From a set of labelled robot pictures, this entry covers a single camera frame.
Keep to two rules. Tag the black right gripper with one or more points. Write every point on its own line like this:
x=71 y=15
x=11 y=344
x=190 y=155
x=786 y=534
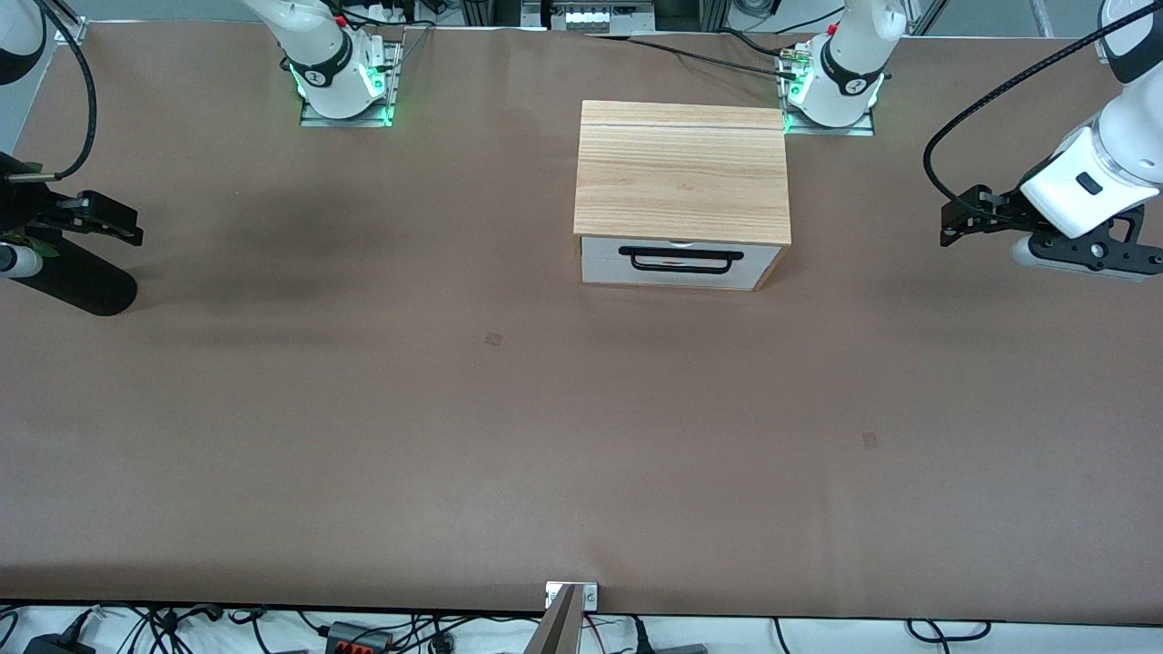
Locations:
x=25 y=202

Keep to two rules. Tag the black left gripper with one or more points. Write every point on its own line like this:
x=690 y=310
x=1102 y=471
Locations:
x=1008 y=212

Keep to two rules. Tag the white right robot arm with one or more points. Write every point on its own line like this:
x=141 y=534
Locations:
x=336 y=73

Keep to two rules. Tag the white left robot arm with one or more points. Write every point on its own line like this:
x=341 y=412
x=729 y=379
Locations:
x=845 y=82

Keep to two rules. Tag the light wooden drawer cabinet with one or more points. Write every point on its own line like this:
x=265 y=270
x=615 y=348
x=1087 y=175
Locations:
x=681 y=168

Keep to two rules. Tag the black vase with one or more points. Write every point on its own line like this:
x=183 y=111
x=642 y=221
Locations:
x=77 y=282

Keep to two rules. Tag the white power strip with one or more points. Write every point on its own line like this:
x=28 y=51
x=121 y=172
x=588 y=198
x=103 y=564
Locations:
x=595 y=16

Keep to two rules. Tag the black power adapter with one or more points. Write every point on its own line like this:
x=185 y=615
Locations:
x=56 y=646

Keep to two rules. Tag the black and orange connector block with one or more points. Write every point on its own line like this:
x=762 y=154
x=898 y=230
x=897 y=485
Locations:
x=359 y=639

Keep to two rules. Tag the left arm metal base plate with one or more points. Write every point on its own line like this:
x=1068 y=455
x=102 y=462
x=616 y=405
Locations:
x=863 y=127

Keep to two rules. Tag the metal corner bracket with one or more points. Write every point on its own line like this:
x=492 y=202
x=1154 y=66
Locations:
x=71 y=32

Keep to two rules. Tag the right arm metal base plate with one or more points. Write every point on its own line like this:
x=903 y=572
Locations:
x=386 y=95

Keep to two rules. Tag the small metal clamp bracket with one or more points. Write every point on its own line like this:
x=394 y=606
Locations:
x=589 y=596

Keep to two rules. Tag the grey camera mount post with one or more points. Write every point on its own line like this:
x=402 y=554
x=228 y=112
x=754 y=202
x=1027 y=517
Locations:
x=556 y=631

